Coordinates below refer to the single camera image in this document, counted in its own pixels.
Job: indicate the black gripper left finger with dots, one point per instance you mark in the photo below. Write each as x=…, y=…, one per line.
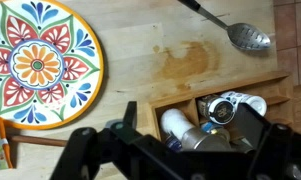
x=87, y=149

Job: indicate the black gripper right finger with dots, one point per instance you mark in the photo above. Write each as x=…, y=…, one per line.
x=278, y=147

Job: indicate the brown wooden spoon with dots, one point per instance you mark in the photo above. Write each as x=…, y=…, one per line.
x=37, y=140

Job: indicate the white blue patterned bottle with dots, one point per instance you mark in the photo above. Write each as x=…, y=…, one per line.
x=256, y=102

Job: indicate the wooden spice tray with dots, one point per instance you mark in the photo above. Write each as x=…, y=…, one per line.
x=275, y=87

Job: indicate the black lid spice jar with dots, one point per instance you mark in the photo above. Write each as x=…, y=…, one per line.
x=216, y=109

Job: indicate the colourful floral ceramic plate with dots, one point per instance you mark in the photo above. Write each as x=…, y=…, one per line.
x=51, y=64

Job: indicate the slotted metal spoon black handle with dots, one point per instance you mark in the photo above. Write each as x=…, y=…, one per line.
x=241, y=35

